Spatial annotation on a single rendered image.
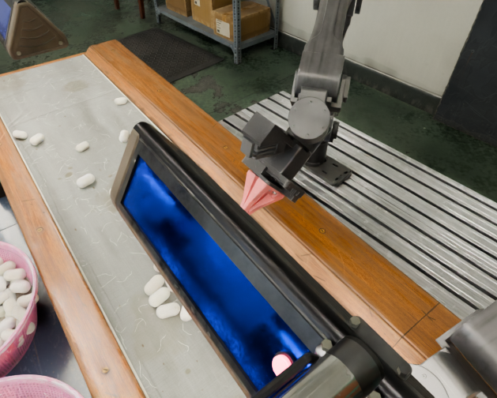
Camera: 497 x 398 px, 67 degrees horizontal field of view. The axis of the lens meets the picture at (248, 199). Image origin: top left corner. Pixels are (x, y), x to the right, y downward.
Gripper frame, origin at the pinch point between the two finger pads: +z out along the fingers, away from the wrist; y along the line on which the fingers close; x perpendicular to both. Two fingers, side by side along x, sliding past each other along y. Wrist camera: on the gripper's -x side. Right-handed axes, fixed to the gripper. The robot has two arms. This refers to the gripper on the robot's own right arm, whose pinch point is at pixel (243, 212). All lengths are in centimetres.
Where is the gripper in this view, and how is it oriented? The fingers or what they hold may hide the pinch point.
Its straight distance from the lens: 63.4
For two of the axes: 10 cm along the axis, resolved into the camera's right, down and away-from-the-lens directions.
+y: 6.0, 5.7, -5.6
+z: -6.1, 7.8, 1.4
